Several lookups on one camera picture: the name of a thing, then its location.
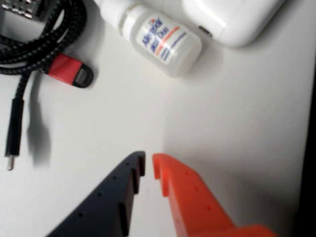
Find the white nasal spray bottle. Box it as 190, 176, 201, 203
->
95, 0, 203, 79

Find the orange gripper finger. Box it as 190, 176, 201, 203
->
152, 153, 280, 237

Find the white earbuds case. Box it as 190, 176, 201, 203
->
181, 0, 288, 48

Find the black braided usbc cable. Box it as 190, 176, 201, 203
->
0, 0, 95, 171

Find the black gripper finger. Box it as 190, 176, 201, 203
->
46, 151, 147, 237

